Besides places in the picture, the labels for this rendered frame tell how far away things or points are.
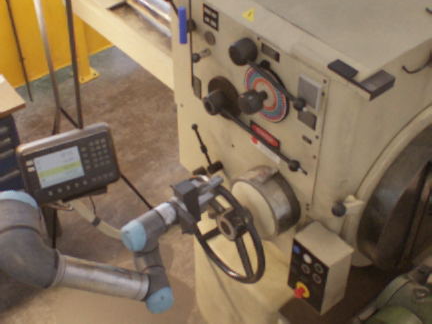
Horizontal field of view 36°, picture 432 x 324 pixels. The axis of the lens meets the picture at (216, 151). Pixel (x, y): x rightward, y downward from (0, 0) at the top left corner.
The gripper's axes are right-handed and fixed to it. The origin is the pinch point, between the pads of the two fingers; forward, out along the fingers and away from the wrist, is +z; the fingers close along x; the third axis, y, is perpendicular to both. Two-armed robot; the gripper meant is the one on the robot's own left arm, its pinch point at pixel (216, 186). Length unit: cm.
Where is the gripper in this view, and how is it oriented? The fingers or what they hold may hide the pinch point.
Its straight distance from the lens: 191.6
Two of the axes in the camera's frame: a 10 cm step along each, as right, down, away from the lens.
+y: -6.4, -4.1, 6.5
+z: 7.7, -4.4, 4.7
